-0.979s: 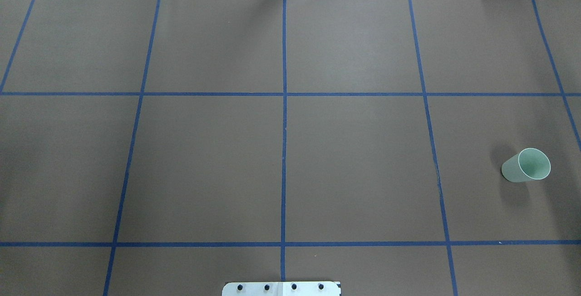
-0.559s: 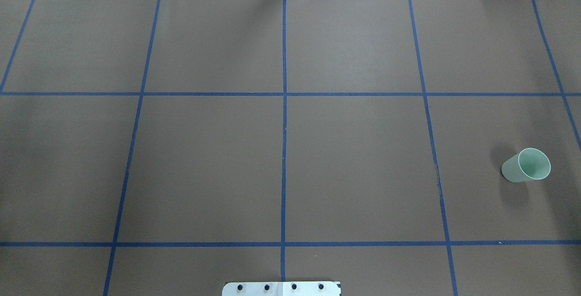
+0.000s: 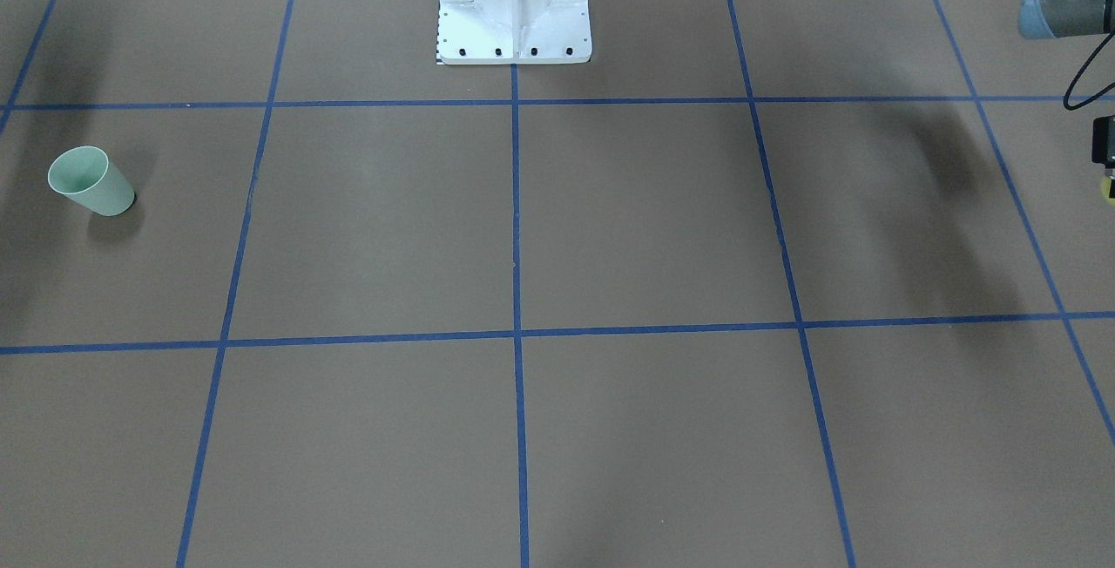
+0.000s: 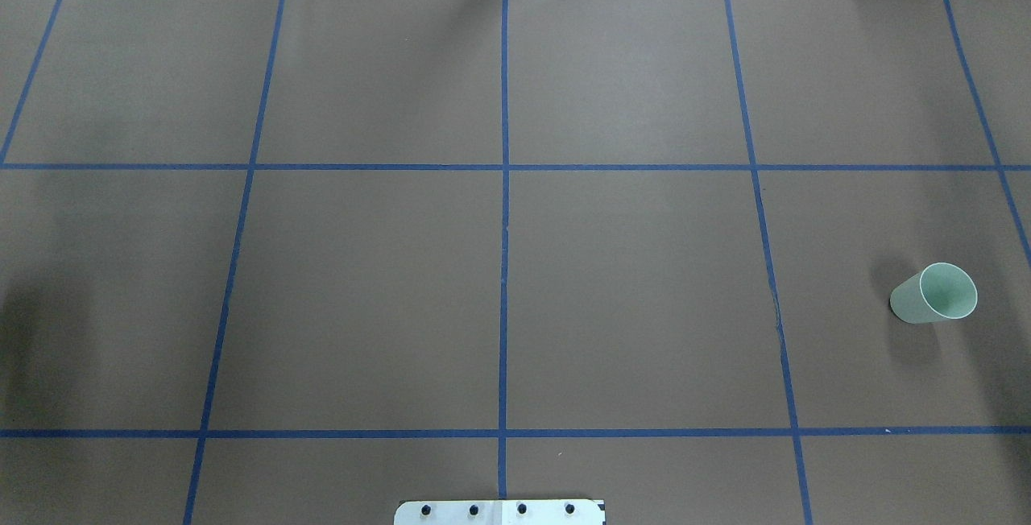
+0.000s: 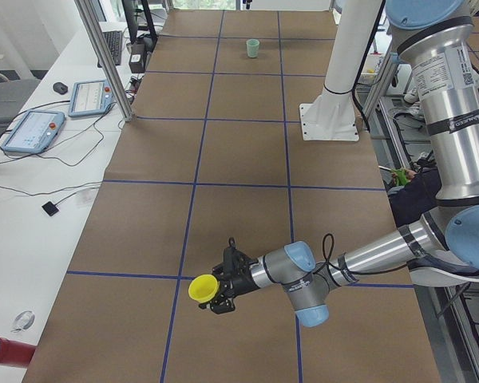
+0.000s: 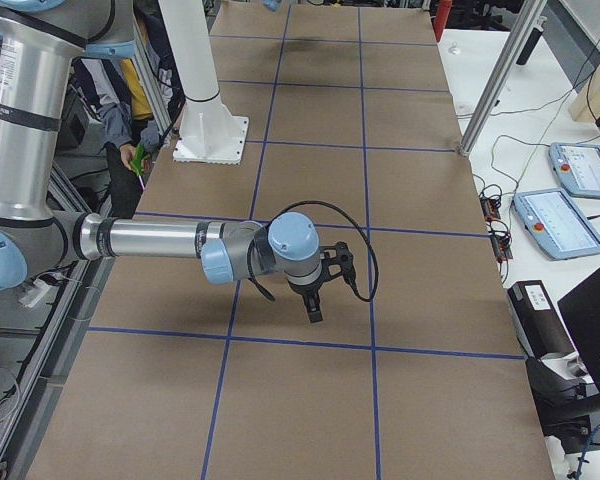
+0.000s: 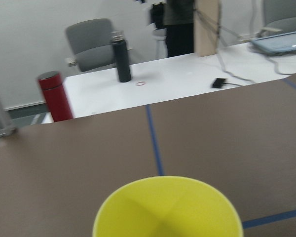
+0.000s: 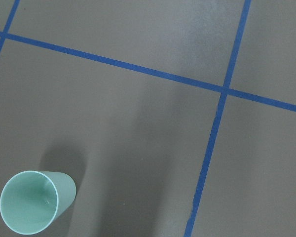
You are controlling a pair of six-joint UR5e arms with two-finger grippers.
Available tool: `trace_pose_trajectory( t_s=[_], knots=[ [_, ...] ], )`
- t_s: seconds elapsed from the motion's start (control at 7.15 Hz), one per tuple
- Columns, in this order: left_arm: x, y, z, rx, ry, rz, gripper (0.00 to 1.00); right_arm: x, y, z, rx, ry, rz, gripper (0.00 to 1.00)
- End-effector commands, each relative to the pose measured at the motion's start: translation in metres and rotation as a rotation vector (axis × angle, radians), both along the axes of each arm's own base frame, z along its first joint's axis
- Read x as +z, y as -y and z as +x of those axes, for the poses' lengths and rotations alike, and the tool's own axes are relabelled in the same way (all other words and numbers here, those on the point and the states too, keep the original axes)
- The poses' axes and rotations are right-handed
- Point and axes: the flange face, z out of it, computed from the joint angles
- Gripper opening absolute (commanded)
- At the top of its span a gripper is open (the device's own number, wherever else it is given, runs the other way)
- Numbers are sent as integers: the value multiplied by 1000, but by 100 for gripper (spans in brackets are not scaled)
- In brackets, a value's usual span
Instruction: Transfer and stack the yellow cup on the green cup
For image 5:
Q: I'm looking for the white camera mast post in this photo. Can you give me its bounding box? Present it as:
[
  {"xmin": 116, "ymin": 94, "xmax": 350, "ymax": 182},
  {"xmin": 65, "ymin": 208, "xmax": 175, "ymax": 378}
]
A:
[{"xmin": 323, "ymin": 1, "xmax": 385, "ymax": 95}]

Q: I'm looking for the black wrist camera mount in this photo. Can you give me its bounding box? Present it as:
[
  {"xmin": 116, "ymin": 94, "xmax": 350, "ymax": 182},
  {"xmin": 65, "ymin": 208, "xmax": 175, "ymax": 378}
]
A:
[{"xmin": 224, "ymin": 237, "xmax": 247, "ymax": 267}]

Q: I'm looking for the green handheld controller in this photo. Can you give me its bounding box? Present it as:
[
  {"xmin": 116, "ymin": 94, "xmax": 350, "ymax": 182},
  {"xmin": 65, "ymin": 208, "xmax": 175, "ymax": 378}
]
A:
[{"xmin": 390, "ymin": 168, "xmax": 410, "ymax": 186}]

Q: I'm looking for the seated person in dark jacket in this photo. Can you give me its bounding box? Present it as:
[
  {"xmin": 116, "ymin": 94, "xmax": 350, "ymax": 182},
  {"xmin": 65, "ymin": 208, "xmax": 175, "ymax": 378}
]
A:
[{"xmin": 388, "ymin": 168, "xmax": 441, "ymax": 227}]

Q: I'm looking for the red cylinder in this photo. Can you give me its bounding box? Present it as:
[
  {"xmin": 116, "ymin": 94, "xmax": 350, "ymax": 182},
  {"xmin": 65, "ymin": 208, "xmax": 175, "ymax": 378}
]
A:
[{"xmin": 0, "ymin": 337, "xmax": 36, "ymax": 368}]

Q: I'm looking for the white mast base plate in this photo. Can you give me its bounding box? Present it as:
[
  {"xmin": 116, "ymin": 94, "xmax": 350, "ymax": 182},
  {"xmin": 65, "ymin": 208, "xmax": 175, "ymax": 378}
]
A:
[{"xmin": 299, "ymin": 89, "xmax": 359, "ymax": 142}]

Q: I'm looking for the small black square pad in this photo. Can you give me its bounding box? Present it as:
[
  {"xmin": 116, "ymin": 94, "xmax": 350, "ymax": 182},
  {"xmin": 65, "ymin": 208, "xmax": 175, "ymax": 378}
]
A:
[{"xmin": 42, "ymin": 201, "xmax": 59, "ymax": 216}]

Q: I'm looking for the clear tape dispenser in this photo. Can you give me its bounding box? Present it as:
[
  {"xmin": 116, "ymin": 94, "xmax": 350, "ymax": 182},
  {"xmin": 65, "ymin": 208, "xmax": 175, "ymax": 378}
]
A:
[{"xmin": 10, "ymin": 310, "xmax": 35, "ymax": 333}]

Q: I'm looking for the near teach pendant tablet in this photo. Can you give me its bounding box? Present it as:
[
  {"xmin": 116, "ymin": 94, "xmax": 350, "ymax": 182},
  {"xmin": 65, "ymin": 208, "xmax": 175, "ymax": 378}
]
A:
[{"xmin": 1, "ymin": 110, "xmax": 66, "ymax": 154}]

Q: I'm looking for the light green cup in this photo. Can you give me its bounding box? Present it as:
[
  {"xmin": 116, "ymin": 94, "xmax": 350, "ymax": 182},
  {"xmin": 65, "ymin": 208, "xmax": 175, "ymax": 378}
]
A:
[{"xmin": 246, "ymin": 38, "xmax": 260, "ymax": 58}]

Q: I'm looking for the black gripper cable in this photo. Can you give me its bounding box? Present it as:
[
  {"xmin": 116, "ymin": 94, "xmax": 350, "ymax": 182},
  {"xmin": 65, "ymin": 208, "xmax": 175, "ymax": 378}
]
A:
[{"xmin": 321, "ymin": 232, "xmax": 408, "ymax": 280}]

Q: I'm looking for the white chair seat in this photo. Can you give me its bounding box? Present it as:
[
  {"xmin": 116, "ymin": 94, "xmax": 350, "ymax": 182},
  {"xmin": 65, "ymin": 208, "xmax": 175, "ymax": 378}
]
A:
[{"xmin": 408, "ymin": 259, "xmax": 479, "ymax": 287}]

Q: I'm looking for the black keyboard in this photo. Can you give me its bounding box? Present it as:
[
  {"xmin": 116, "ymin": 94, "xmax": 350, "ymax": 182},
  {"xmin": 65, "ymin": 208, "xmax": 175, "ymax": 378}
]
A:
[{"xmin": 102, "ymin": 30, "xmax": 123, "ymax": 66}]

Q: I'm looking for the teach pendant tablet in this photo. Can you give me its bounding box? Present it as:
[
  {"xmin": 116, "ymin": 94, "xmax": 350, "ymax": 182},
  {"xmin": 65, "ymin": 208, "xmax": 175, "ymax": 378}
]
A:
[
  {"xmin": 68, "ymin": 80, "xmax": 114, "ymax": 118},
  {"xmin": 1, "ymin": 110, "xmax": 66, "ymax": 154}
]

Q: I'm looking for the aluminium frame post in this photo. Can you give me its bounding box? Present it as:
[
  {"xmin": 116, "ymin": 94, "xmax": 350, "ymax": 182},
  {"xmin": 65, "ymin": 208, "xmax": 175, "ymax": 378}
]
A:
[{"xmin": 74, "ymin": 0, "xmax": 133, "ymax": 122}]

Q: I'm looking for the yellow cup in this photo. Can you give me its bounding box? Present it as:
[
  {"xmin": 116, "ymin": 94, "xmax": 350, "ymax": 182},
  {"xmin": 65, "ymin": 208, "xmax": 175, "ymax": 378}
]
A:
[{"xmin": 188, "ymin": 274, "xmax": 220, "ymax": 304}]

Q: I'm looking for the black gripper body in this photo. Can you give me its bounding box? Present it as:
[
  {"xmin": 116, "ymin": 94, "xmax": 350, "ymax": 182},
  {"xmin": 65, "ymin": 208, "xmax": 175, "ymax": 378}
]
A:
[{"xmin": 216, "ymin": 256, "xmax": 259, "ymax": 298}]

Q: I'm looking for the far teach pendant tablet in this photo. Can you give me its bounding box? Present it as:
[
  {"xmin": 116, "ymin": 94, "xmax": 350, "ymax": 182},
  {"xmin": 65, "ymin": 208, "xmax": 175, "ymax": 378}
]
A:
[{"xmin": 68, "ymin": 80, "xmax": 114, "ymax": 118}]

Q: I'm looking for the black computer mouse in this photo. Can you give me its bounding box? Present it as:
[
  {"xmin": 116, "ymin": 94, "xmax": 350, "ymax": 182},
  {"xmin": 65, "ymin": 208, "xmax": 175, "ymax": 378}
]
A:
[{"xmin": 53, "ymin": 81, "xmax": 69, "ymax": 95}]

